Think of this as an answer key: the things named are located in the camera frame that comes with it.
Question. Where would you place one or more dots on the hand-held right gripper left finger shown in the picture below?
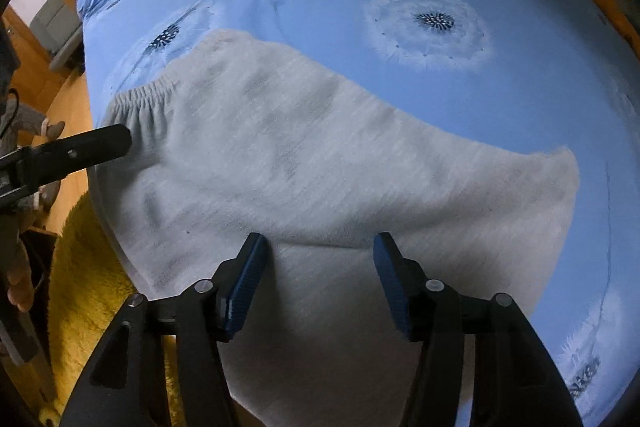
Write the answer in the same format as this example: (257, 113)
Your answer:
(247, 287)

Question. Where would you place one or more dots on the grey pants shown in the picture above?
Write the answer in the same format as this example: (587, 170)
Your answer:
(300, 167)

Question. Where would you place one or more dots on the person's left hand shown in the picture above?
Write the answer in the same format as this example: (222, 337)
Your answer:
(21, 287)

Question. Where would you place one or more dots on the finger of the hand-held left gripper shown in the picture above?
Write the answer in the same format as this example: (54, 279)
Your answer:
(95, 144)

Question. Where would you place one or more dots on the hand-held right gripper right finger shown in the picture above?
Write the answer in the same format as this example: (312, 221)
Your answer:
(395, 287)

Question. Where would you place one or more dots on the yellow fluffy clothing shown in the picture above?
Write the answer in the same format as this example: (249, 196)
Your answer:
(85, 267)

